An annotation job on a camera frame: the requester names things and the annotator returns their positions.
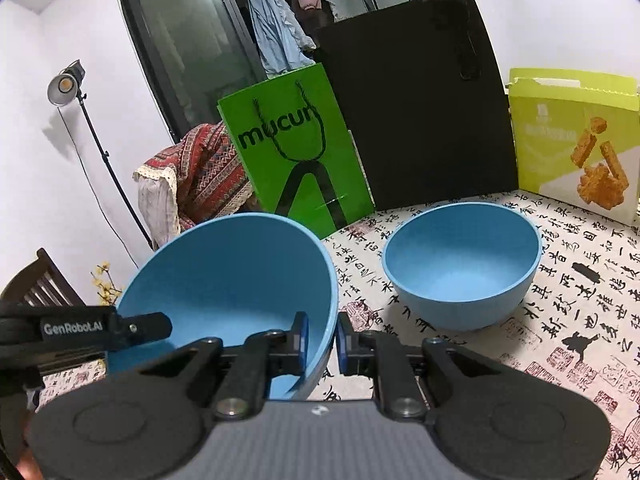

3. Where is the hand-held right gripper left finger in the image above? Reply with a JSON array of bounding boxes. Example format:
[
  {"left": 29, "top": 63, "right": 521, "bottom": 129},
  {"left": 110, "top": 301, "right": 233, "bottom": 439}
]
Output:
[{"left": 137, "top": 311, "right": 309, "bottom": 421}]

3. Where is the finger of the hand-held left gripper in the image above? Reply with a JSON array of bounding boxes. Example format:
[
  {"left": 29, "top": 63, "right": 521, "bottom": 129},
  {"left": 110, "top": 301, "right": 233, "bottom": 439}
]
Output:
[{"left": 107, "top": 311, "right": 173, "bottom": 352}]

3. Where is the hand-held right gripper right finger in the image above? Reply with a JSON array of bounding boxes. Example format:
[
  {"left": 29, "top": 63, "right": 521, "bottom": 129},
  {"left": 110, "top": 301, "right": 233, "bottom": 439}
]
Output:
[{"left": 335, "top": 311, "right": 506, "bottom": 421}]

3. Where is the blue bowl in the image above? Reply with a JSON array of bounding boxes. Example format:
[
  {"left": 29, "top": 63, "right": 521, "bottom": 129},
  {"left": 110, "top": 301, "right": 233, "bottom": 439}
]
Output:
[
  {"left": 381, "top": 202, "right": 543, "bottom": 332},
  {"left": 106, "top": 212, "right": 339, "bottom": 402}
]

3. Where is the yellow flower branch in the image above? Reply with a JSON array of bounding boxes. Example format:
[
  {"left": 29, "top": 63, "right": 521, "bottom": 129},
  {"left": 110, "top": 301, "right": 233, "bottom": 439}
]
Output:
[{"left": 90, "top": 260, "right": 123, "bottom": 307}]

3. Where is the dark wooden chair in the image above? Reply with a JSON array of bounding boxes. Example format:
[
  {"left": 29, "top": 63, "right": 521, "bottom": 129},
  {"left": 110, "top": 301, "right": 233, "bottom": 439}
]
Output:
[{"left": 0, "top": 247, "right": 108, "bottom": 376}]

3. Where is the red patterned blanket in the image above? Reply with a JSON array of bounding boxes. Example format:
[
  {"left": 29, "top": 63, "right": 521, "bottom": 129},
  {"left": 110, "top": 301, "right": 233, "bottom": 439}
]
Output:
[{"left": 132, "top": 120, "right": 256, "bottom": 248}]

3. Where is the green paper bag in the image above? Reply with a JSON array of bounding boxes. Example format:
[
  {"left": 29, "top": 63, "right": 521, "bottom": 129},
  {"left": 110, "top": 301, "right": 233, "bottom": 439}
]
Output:
[{"left": 217, "top": 62, "right": 376, "bottom": 241}]

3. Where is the studio light on stand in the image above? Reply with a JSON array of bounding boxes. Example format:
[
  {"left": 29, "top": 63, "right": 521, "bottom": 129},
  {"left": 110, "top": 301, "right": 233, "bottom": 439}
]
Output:
[{"left": 47, "top": 60, "right": 153, "bottom": 251}]

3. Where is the black paper bag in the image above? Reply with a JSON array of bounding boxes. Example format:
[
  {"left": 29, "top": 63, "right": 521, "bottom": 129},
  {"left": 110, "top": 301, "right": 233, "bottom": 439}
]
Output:
[{"left": 312, "top": 0, "right": 519, "bottom": 211}]

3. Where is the yellow-green snack box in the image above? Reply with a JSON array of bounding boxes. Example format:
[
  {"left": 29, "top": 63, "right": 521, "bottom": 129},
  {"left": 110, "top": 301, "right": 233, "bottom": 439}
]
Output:
[{"left": 507, "top": 67, "right": 640, "bottom": 226}]

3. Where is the dark framed glass door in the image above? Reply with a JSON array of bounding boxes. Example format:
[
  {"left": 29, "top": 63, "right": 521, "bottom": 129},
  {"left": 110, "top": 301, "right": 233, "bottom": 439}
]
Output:
[{"left": 114, "top": 0, "right": 441, "bottom": 146}]

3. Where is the hanging blue shirt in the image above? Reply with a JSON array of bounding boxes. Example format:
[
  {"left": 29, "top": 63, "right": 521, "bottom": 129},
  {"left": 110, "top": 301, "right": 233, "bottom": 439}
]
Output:
[{"left": 246, "top": 0, "right": 316, "bottom": 78}]

